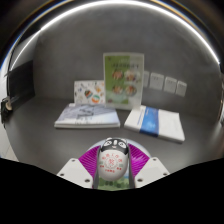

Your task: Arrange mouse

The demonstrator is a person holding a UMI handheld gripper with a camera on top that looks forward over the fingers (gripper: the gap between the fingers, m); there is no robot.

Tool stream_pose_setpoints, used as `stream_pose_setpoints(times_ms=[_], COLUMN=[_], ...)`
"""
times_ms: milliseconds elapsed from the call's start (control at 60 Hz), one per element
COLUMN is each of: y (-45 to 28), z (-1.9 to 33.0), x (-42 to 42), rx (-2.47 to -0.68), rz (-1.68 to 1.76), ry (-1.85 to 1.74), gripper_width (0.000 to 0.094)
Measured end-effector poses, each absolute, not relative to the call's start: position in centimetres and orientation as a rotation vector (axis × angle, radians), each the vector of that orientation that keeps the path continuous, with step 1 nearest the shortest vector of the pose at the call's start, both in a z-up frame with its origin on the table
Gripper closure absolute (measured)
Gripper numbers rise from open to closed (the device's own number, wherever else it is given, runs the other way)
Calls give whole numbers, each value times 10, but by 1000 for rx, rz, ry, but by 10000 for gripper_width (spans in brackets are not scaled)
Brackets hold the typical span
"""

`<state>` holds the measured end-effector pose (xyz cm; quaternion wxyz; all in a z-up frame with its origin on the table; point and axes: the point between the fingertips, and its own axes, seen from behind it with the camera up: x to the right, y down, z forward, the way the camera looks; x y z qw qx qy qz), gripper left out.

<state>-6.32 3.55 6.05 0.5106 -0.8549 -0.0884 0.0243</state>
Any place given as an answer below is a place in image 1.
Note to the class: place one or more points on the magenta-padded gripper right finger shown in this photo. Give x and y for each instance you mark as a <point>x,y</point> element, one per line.
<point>151,169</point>

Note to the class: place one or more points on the white panda-print computer mouse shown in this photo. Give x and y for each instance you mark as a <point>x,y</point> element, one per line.
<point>112,163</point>

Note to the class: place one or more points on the round landscape-print mouse pad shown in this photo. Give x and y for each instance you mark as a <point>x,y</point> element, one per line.
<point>113,185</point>

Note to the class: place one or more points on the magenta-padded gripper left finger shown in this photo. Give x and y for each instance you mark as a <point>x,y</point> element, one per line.
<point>76,170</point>

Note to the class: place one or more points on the grey-covered thin book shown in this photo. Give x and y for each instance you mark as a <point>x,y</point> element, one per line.
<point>87,116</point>

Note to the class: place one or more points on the small white illustrated card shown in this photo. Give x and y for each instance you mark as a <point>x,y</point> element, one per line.
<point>89,92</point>

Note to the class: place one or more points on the white book with blue band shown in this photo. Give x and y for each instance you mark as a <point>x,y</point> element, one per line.
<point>156,123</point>

